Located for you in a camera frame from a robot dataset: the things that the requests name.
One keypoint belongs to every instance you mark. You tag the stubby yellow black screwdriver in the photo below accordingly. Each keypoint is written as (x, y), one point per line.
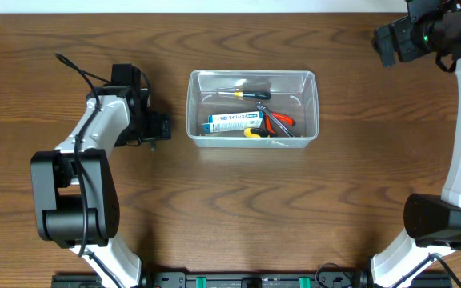
(256, 133)

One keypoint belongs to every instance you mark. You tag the silver metal wrench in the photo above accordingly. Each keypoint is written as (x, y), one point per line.
(282, 126)

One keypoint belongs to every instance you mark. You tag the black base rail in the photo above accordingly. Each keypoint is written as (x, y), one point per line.
(323, 278)

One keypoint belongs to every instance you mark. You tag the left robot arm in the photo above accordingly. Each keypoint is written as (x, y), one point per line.
(75, 199)

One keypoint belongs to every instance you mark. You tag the red handled pliers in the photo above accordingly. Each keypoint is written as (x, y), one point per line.
(281, 117)

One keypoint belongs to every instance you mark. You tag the thin yellow black screwdriver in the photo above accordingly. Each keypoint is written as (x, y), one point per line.
(248, 94)

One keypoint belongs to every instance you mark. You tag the clear plastic container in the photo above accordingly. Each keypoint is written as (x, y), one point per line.
(293, 92)

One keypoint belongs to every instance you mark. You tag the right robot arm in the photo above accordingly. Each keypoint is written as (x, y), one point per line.
(432, 223)

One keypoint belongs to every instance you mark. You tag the small black orange hammer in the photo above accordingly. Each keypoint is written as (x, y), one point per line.
(153, 146)

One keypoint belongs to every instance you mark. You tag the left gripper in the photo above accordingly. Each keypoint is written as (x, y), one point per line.
(160, 126)

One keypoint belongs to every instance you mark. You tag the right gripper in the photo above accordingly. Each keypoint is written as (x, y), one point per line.
(398, 32)

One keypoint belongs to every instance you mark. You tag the blue white cardboard box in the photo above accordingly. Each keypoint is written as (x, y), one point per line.
(232, 122)

